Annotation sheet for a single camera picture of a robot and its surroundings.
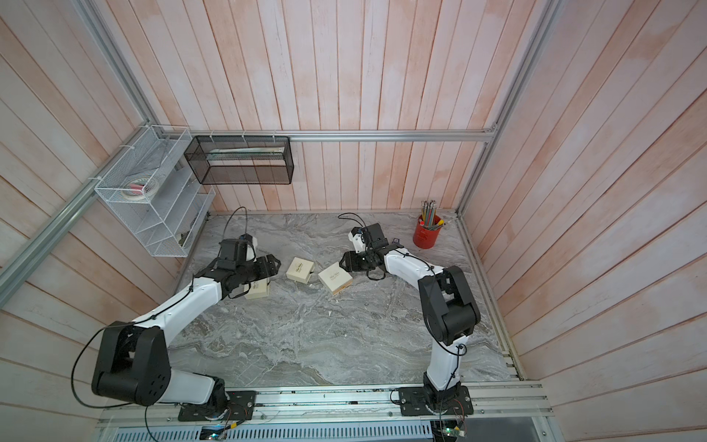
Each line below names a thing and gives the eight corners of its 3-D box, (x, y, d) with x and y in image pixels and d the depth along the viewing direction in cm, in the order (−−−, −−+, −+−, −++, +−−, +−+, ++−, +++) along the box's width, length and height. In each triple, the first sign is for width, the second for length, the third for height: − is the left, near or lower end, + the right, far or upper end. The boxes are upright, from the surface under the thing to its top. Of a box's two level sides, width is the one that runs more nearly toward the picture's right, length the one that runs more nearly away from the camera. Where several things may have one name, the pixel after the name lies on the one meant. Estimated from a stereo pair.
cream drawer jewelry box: (287, 278, 102) (285, 273, 99) (296, 261, 106) (294, 256, 104) (307, 285, 100) (306, 280, 97) (316, 267, 105) (315, 262, 102)
